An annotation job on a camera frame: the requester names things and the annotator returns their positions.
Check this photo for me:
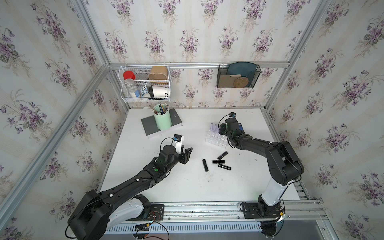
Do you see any black lipstick silver band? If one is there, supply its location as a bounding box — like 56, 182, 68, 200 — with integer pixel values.
202, 159, 209, 172

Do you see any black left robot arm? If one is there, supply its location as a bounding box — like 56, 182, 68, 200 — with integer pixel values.
67, 145, 193, 240

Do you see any red lid jar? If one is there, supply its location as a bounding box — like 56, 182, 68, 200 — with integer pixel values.
123, 71, 136, 80

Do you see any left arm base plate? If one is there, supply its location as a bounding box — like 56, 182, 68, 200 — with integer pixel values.
132, 204, 165, 221

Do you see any white black cylinder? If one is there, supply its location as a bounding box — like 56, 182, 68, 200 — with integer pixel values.
149, 86, 171, 98

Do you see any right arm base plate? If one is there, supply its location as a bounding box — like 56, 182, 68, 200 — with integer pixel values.
240, 202, 283, 220

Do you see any round cork coaster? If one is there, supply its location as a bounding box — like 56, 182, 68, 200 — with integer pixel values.
233, 77, 249, 89

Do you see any clear plastic bottle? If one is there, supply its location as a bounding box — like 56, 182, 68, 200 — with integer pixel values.
125, 79, 140, 99

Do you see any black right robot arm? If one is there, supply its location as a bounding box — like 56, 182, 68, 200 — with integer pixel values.
219, 113, 305, 219

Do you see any black mesh wall holder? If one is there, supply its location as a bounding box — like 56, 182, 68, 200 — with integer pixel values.
216, 64, 261, 89

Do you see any black lipstick gold band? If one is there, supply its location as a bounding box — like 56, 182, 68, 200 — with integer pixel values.
212, 160, 226, 164
217, 151, 228, 160
218, 164, 232, 171

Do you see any teal plate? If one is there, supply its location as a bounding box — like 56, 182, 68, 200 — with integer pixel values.
227, 62, 258, 88

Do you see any green pen cup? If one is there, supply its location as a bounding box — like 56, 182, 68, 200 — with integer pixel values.
153, 103, 172, 130

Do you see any white wire basket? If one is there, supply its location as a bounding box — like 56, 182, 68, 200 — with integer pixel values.
119, 65, 171, 103

